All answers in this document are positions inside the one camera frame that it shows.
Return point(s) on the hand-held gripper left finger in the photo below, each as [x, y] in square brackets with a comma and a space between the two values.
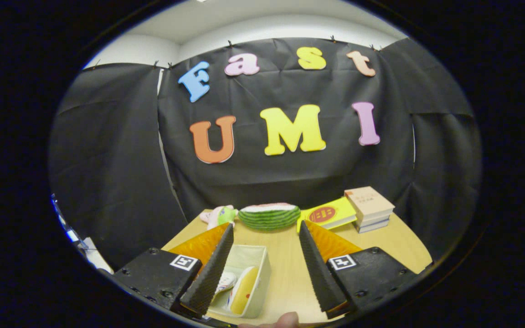
[210, 278]

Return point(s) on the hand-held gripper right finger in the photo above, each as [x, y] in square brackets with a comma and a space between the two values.
[318, 273]

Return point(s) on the white canvas shoe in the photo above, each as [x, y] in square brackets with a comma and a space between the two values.
[244, 291]
[227, 281]

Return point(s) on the cream fabric storage box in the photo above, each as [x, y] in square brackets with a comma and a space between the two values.
[262, 273]

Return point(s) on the yellow book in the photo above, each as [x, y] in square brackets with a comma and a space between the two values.
[335, 214]

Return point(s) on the pink and green plush toy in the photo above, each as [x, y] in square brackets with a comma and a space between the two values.
[223, 215]

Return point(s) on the white book under beige book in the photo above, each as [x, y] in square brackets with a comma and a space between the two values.
[374, 226]

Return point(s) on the watermelon slice plush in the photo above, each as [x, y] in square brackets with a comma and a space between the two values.
[269, 218]

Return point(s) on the thick beige book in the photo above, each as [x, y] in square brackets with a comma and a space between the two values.
[369, 200]

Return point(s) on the white side table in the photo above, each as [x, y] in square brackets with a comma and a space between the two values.
[96, 257]

